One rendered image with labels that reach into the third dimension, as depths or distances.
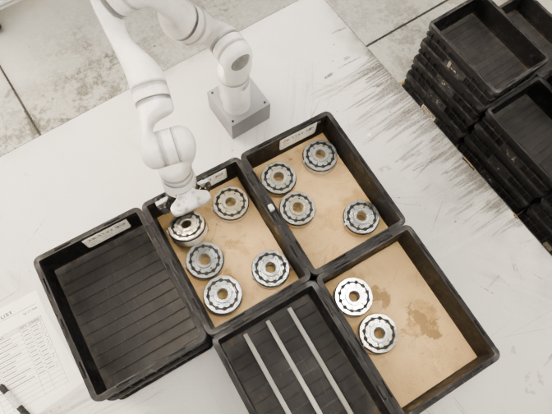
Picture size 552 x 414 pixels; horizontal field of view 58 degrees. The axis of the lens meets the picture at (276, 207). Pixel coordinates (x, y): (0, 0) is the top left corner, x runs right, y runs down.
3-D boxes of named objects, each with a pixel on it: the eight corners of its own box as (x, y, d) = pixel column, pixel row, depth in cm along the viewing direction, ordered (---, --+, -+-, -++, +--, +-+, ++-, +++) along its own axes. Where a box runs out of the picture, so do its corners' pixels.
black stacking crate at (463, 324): (310, 287, 139) (314, 278, 128) (397, 236, 145) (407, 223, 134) (391, 420, 128) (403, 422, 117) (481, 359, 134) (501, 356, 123)
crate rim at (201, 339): (34, 261, 129) (30, 259, 127) (140, 207, 135) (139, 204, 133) (97, 404, 118) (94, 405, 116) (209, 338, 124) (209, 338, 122)
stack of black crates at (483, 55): (398, 87, 242) (428, 22, 199) (444, 59, 248) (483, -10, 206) (453, 149, 231) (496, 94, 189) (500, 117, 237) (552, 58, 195)
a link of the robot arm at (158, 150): (148, 174, 98) (126, 108, 98) (191, 162, 100) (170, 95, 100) (144, 170, 91) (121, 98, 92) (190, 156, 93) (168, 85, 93)
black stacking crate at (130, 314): (49, 270, 138) (32, 259, 128) (148, 219, 144) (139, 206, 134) (108, 402, 127) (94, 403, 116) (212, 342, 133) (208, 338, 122)
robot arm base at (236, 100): (216, 100, 161) (211, 71, 145) (238, 85, 163) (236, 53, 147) (234, 121, 159) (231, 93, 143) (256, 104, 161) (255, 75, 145)
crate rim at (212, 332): (140, 207, 135) (139, 204, 133) (238, 158, 141) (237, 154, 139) (209, 338, 124) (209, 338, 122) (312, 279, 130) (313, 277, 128)
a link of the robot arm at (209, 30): (183, -10, 113) (205, 20, 111) (238, 26, 138) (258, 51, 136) (157, 20, 116) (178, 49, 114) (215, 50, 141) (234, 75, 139)
